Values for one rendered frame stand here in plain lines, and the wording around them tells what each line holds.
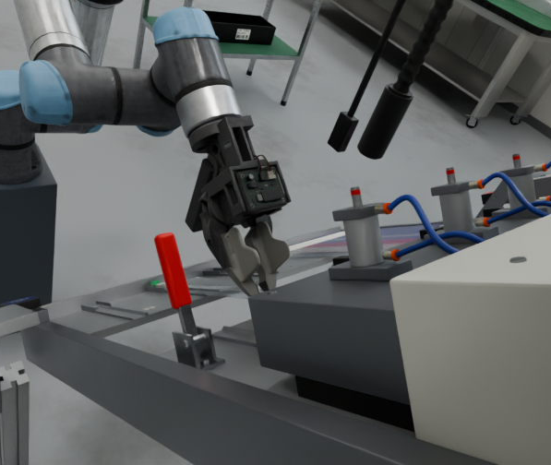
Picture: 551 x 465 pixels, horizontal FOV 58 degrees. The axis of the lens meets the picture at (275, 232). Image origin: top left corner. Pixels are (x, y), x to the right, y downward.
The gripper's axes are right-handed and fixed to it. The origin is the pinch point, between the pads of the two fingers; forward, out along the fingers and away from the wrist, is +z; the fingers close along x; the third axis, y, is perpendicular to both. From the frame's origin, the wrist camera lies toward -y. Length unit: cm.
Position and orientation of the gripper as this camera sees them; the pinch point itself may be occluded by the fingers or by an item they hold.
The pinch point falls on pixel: (258, 290)
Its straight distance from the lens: 61.2
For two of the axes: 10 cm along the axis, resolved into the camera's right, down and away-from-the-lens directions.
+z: 3.2, 9.4, -1.0
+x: 7.6, -1.9, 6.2
